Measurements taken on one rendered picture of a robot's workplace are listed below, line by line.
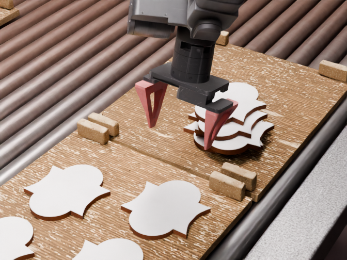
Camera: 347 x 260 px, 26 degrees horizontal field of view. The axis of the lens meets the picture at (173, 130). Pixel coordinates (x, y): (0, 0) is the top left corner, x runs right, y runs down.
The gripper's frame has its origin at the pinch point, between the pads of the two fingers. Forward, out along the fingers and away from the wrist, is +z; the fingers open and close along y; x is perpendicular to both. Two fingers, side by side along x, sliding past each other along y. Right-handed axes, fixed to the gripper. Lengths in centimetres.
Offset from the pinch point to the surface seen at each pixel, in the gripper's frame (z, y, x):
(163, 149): 9.4, -7.8, 10.4
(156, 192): 10.9, -2.0, -0.6
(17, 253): 16.3, -11.3, -21.4
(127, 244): 13.6, 0.9, -12.2
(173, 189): 10.4, -0.2, 1.4
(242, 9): -2, -23, 67
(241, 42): 2, -16, 55
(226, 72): 2.9, -11.1, 37.8
